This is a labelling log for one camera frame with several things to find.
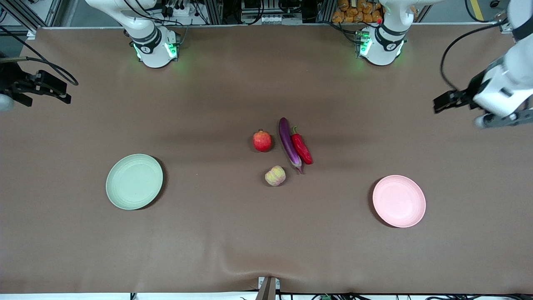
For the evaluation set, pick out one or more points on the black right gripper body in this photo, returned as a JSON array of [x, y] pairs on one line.
[[13, 78]]

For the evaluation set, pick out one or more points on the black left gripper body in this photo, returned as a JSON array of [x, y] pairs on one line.
[[471, 90]]

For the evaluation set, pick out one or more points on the red chili pepper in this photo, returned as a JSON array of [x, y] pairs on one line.
[[302, 148]]

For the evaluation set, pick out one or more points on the purple eggplant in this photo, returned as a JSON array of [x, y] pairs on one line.
[[287, 141]]

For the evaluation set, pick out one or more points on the yellow pink peach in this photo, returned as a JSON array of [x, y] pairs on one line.
[[275, 176]]

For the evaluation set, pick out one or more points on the red pomegranate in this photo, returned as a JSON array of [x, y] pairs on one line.
[[262, 141]]

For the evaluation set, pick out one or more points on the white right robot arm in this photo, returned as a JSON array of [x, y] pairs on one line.
[[154, 54]]

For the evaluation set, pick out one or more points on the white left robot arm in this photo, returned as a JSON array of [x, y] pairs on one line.
[[385, 50]]

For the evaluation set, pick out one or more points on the pale green round plate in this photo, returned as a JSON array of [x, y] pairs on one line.
[[134, 181]]

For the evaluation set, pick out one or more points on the pink round plate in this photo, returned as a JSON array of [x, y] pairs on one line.
[[399, 201]]

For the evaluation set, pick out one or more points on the orange snack bags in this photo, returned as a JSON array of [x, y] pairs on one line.
[[354, 10]]

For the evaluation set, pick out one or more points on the white power strip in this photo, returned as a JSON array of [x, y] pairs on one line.
[[177, 9]]

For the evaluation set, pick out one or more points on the brown table mat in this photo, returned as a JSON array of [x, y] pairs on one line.
[[266, 237]]

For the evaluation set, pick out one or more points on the grey table edge bracket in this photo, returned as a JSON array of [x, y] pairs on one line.
[[267, 288]]

